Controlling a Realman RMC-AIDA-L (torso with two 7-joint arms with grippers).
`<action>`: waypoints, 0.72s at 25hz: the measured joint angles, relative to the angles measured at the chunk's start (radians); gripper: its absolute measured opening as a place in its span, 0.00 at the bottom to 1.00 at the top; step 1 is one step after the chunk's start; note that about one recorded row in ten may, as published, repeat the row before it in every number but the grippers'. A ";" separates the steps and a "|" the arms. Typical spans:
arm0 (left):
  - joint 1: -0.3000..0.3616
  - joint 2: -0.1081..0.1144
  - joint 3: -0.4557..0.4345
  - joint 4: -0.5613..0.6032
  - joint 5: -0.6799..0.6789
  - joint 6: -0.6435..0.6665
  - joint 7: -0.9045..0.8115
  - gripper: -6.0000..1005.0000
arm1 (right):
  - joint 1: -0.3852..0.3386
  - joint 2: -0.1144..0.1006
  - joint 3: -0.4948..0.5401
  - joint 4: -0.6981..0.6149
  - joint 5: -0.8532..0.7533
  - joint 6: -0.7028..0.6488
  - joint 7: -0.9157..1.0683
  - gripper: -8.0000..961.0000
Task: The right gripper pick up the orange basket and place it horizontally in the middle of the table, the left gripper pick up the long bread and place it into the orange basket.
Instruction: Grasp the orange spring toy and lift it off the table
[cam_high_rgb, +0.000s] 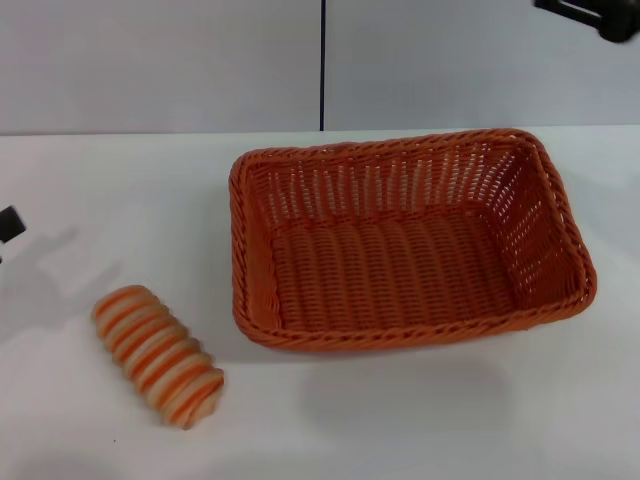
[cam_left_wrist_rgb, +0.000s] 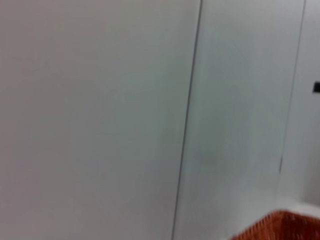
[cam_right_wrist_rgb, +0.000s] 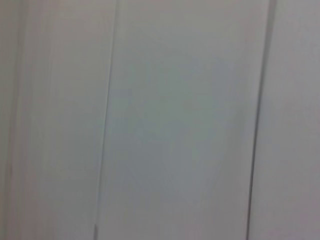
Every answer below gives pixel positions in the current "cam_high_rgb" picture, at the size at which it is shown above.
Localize orange white striped bread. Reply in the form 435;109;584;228
90;284;225;430

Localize orange woven plastic basket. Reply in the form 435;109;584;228
228;128;600;354

